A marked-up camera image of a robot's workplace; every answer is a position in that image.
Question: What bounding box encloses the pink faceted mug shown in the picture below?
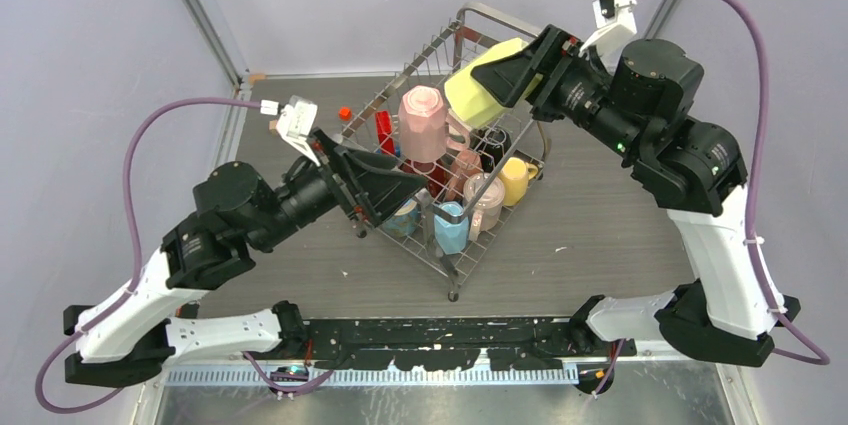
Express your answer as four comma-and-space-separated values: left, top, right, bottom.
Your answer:
398, 85, 470, 162

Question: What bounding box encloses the pale yellow faceted mug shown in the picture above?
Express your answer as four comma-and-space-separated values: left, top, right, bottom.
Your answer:
444, 37, 528, 129

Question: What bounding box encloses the light blue faceted mug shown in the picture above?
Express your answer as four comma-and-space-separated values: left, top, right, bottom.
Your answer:
434, 201, 469, 255

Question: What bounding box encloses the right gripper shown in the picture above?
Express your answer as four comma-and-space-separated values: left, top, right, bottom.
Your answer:
471, 22, 644, 159

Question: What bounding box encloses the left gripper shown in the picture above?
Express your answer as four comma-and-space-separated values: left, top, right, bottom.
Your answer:
249, 127, 428, 253

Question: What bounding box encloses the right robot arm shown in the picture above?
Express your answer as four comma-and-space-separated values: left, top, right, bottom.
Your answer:
470, 26, 800, 367

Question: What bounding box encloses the blue butterfly mug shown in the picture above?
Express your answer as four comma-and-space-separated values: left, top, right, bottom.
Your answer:
381, 199, 420, 240

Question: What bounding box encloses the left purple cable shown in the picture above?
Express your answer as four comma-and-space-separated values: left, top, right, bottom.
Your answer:
34, 97, 265, 415

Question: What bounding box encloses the dark red mug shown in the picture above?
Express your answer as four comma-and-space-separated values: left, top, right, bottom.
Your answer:
401, 159, 448, 199

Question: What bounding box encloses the salmon pink mug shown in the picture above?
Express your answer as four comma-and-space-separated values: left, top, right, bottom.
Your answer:
444, 149, 483, 201

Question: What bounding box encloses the black mug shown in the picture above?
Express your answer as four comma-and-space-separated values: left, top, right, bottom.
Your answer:
471, 126, 512, 173

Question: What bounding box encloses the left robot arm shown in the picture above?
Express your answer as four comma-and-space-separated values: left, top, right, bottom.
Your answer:
64, 129, 426, 388

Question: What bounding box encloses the red block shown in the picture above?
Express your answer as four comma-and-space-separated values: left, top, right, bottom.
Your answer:
375, 111, 396, 156

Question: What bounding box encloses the steel wire dish rack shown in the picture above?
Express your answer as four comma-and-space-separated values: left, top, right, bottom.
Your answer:
341, 2, 551, 302

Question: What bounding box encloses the iridescent pink mug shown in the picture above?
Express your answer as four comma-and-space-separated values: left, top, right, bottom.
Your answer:
463, 173, 506, 241

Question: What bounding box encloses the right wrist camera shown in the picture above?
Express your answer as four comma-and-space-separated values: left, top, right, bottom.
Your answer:
580, 0, 637, 56

